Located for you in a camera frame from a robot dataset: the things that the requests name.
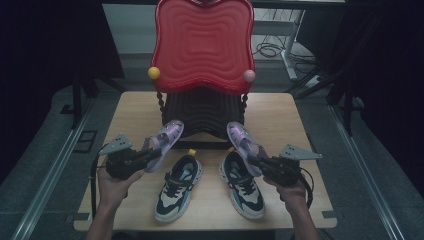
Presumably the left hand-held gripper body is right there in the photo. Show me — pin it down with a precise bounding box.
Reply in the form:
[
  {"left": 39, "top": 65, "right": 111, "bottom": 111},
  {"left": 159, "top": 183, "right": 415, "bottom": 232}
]
[{"left": 99, "top": 133, "right": 148, "bottom": 181}]

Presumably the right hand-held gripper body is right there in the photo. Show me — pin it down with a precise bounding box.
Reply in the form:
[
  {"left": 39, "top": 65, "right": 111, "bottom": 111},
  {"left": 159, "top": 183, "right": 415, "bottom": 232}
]
[{"left": 266, "top": 143, "right": 323, "bottom": 187}]

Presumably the purple sandal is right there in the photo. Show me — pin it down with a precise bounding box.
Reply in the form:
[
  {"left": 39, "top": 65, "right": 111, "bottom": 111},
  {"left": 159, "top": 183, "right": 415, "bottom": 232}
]
[
  {"left": 226, "top": 121, "right": 270, "bottom": 178},
  {"left": 141, "top": 119, "right": 185, "bottom": 174}
]

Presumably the navy and white sneaker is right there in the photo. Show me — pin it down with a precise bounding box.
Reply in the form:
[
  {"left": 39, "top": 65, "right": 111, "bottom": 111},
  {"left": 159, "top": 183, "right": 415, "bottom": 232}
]
[
  {"left": 218, "top": 151, "right": 266, "bottom": 221},
  {"left": 153, "top": 153, "right": 203, "bottom": 224}
]

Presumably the red and black shoe rack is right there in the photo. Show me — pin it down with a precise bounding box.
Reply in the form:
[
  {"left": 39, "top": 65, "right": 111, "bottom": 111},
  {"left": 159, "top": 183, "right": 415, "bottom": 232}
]
[{"left": 147, "top": 0, "right": 257, "bottom": 157}]

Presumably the person's right hand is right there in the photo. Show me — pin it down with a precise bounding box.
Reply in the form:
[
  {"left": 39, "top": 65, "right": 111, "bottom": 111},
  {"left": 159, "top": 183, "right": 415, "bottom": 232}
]
[{"left": 263, "top": 178, "right": 308, "bottom": 214}]

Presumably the person's left hand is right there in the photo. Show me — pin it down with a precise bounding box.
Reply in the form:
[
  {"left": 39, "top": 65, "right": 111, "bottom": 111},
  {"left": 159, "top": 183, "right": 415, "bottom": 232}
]
[{"left": 96, "top": 168, "right": 146, "bottom": 214}]

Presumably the black metal stand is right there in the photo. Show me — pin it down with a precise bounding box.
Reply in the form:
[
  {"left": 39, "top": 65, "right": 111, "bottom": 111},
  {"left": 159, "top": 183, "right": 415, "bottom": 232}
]
[
  {"left": 285, "top": 63, "right": 365, "bottom": 137},
  {"left": 59, "top": 66, "right": 127, "bottom": 130}
]

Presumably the white power strip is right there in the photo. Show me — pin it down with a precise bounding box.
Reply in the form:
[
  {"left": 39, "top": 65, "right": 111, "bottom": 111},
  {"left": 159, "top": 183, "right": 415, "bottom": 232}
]
[{"left": 304, "top": 75, "right": 323, "bottom": 89}]

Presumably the white desk stand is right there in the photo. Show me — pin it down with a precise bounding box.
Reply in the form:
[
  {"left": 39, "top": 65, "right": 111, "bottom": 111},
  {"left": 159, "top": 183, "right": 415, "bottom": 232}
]
[{"left": 252, "top": 9, "right": 306, "bottom": 83}]

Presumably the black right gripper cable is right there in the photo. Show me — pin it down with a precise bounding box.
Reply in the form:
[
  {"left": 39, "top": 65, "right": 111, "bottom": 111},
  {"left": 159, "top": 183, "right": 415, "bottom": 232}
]
[{"left": 299, "top": 165, "right": 315, "bottom": 210}]

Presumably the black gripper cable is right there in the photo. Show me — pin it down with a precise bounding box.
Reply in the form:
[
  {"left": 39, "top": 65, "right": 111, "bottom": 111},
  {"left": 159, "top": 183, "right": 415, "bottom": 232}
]
[
  {"left": 299, "top": 165, "right": 315, "bottom": 210},
  {"left": 89, "top": 143, "right": 110, "bottom": 222}
]

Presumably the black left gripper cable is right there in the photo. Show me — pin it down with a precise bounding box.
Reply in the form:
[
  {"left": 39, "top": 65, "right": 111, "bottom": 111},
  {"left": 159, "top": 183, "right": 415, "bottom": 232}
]
[{"left": 89, "top": 143, "right": 110, "bottom": 222}]

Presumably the black floor bracket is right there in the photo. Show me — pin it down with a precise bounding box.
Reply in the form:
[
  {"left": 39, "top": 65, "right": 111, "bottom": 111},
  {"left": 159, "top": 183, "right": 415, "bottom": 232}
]
[{"left": 73, "top": 129, "right": 99, "bottom": 154}]

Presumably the metal floor rail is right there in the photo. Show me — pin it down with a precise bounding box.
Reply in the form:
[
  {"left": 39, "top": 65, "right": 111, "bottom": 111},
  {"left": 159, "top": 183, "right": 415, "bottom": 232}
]
[
  {"left": 328, "top": 103, "right": 407, "bottom": 240},
  {"left": 11, "top": 99, "right": 97, "bottom": 240}
]

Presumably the coil of black floor cables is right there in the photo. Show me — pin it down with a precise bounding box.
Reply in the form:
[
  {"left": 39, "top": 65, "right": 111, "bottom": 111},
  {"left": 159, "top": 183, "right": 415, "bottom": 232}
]
[{"left": 253, "top": 34, "right": 317, "bottom": 67}]

